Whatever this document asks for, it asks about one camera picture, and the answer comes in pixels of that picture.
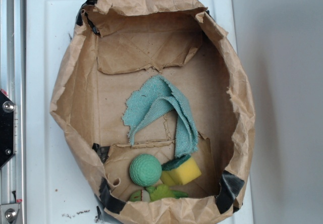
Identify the teal woven cloth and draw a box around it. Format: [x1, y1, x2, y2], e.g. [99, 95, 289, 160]
[122, 75, 198, 158]

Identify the green dimpled ball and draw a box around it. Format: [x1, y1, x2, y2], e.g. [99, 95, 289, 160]
[129, 154, 162, 187]

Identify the white plastic bin lid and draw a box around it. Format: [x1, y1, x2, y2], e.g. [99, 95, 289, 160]
[25, 0, 254, 224]

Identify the black metal bracket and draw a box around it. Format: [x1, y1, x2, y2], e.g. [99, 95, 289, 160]
[0, 89, 16, 169]

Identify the yellow sponge with green scourer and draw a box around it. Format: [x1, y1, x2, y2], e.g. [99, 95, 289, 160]
[160, 154, 201, 186]

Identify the brown paper bag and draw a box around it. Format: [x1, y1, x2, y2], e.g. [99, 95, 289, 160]
[50, 0, 255, 223]

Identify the green plush frog toy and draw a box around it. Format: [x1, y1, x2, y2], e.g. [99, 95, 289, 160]
[129, 184, 188, 202]

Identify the aluminium frame rail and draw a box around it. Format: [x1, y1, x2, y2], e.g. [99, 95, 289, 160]
[0, 0, 27, 224]

